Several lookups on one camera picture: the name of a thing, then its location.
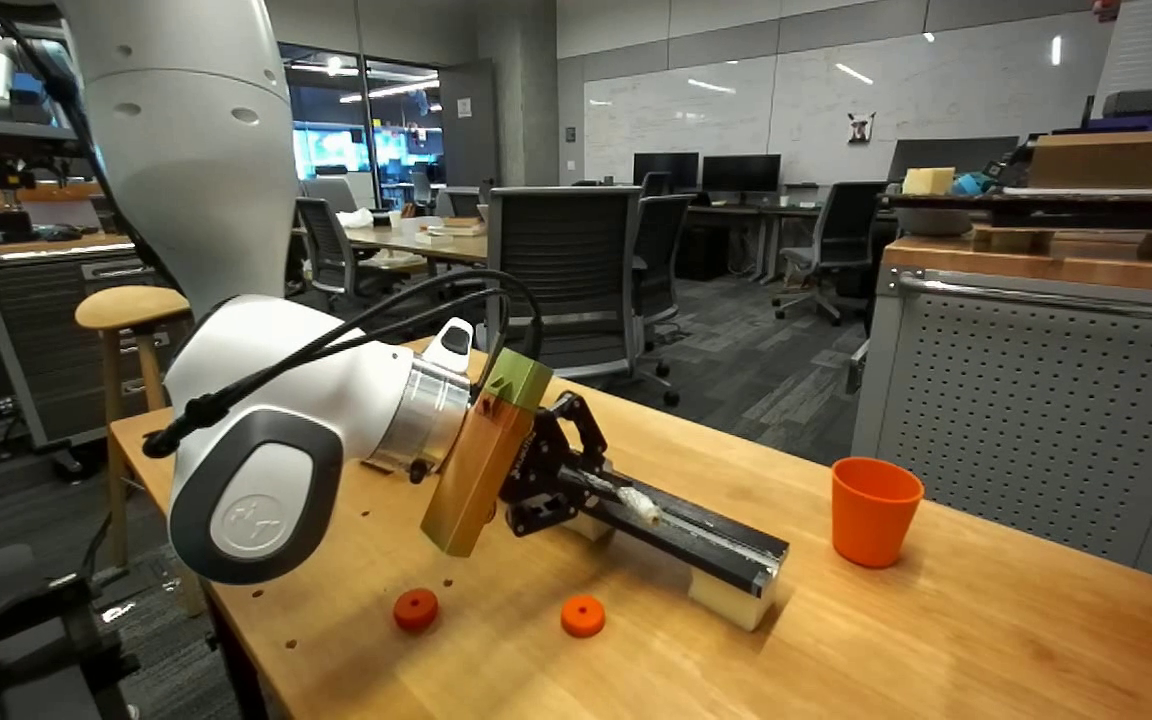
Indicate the long black rail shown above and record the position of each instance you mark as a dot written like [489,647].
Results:
[735,564]

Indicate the wooden stool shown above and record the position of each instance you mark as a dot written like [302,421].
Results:
[126,324]

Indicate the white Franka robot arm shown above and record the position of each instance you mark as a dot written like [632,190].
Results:
[269,403]

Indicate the grey perforated metal cabinet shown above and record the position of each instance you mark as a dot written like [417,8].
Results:
[1018,391]

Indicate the wooden block wrist camera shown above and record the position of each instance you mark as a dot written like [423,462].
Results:
[487,452]

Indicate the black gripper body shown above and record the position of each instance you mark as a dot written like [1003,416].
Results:
[550,462]

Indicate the orange disc near edge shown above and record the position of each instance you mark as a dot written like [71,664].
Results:
[414,611]

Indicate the orange plastic cup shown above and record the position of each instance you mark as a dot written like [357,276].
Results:
[872,506]

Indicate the black office chair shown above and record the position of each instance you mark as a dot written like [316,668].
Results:
[570,244]

